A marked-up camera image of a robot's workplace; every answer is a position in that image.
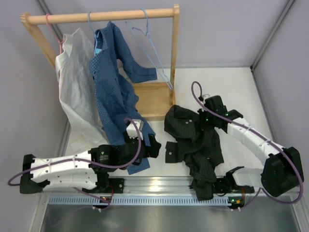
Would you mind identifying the white slotted cable duct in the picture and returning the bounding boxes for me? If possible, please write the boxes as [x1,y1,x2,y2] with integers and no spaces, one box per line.
[48,195,243,206]

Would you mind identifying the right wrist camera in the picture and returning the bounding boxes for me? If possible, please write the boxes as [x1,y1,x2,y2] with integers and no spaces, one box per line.
[198,94,211,102]

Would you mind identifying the pink wire hanger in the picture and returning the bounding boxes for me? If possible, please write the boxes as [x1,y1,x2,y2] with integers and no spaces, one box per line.
[45,13,64,54]

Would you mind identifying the aluminium mounting rail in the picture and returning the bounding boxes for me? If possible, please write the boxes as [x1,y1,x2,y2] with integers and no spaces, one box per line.
[38,175,302,195]

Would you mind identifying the wooden clothes rack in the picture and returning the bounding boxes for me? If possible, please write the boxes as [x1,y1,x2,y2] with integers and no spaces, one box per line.
[20,4,180,121]

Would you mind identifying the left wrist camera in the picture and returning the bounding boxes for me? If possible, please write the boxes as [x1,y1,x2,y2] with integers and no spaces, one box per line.
[126,119,143,140]

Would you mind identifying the white shirt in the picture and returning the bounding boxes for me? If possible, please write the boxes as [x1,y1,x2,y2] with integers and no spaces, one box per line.
[55,28,108,145]

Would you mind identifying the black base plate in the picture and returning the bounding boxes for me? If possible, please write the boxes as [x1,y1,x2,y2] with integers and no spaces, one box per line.
[212,176,255,196]
[96,176,125,194]

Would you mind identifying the blue checked shirt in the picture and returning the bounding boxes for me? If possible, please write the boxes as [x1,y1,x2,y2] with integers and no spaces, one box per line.
[88,21,158,175]

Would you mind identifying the empty light blue hanger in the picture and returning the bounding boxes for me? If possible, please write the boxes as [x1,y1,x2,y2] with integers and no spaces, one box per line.
[125,9,174,90]

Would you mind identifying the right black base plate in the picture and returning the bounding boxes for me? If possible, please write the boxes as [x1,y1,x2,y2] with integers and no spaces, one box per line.
[212,176,255,196]

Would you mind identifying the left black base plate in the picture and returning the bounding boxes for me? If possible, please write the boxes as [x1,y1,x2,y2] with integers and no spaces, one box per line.
[96,176,125,194]

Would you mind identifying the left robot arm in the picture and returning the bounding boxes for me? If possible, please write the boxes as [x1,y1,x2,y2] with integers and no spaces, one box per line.
[19,134,161,194]

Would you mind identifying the blue hanger holding shirt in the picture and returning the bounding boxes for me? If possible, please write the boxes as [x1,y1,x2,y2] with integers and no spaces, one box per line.
[87,11,101,55]

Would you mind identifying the black pinstriped shirt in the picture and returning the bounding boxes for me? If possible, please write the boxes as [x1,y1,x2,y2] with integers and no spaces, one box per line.
[164,105,224,201]

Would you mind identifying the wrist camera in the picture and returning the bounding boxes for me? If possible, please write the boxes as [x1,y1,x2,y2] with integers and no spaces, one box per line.
[126,119,143,140]
[198,94,211,102]

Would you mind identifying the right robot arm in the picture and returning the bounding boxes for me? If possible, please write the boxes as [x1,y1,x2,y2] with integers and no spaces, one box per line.
[198,95,304,197]

